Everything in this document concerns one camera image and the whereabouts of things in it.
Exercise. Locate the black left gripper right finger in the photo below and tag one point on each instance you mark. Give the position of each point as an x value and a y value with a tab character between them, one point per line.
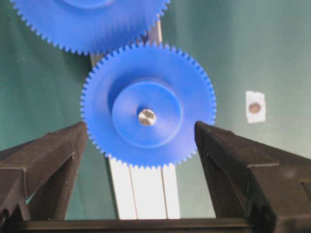
246	178

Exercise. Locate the small blue gear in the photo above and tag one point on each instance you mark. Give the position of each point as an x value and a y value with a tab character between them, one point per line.
164	79

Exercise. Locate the white tape marker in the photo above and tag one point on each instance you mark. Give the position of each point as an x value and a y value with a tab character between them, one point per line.
255	107

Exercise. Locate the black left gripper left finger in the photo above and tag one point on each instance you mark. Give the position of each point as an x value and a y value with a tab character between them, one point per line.
37	177

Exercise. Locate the large blue gear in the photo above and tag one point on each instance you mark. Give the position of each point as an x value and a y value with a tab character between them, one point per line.
90	26

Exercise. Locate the silver aluminium extrusion rail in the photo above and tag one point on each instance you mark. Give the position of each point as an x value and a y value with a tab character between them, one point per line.
144	193

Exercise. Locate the steel shaft for small gear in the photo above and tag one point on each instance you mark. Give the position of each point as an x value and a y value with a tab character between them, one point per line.
147	117

